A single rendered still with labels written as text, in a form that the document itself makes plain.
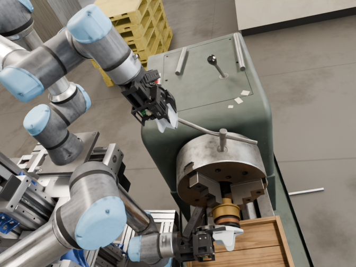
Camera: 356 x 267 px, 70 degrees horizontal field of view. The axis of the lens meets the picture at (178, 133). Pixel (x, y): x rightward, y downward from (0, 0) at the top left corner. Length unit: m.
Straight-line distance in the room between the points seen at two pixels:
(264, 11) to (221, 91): 2.92
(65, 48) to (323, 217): 1.88
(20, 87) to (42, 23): 4.81
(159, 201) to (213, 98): 1.46
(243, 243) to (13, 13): 1.06
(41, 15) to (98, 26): 4.79
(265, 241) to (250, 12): 3.21
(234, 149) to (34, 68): 0.59
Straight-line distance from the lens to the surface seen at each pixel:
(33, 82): 0.59
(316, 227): 2.05
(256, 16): 3.87
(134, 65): 0.57
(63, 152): 1.16
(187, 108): 0.97
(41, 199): 1.22
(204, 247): 0.82
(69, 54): 0.61
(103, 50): 0.54
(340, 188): 2.22
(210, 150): 0.83
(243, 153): 0.84
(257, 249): 1.04
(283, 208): 1.49
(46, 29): 5.41
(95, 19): 0.54
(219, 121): 0.91
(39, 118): 1.09
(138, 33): 3.35
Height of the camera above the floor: 1.87
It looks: 44 degrees down
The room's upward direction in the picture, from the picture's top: 23 degrees counter-clockwise
